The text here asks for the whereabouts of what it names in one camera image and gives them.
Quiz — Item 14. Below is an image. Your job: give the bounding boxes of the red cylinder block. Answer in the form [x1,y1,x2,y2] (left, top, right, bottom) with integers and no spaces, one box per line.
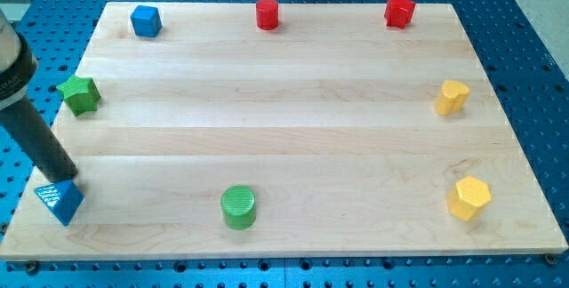
[255,0,279,30]

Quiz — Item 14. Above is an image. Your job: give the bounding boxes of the green star block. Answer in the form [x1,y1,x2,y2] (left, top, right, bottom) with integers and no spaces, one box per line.
[56,75,101,117]

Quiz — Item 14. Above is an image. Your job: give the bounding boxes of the green cylinder block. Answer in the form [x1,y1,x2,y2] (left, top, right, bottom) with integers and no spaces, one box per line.
[220,185,257,230]

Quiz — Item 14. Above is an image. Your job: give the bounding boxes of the yellow hexagon block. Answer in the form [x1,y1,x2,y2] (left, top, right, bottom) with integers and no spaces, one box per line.
[446,176,492,221]

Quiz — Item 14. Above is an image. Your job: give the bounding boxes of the red star block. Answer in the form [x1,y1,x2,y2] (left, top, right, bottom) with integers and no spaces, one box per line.
[384,0,416,29]

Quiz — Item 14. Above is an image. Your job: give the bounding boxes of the blue triangle block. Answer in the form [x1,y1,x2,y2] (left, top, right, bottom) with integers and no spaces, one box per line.
[34,180,84,227]

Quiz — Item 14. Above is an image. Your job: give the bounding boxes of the blue cube block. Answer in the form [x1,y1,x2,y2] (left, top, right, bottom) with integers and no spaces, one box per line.
[130,5,162,37]

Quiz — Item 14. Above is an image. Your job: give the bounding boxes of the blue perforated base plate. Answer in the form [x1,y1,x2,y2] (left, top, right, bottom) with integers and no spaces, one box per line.
[1,0,568,287]

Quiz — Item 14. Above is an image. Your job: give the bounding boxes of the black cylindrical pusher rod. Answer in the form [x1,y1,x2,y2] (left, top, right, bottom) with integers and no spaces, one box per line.
[1,96,77,183]

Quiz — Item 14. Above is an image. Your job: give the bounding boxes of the light wooden board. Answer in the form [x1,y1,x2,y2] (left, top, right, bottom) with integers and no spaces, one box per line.
[1,2,567,260]

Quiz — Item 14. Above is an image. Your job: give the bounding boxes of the yellow heart block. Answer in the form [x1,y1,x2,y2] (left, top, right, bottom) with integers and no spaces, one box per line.
[434,80,470,116]

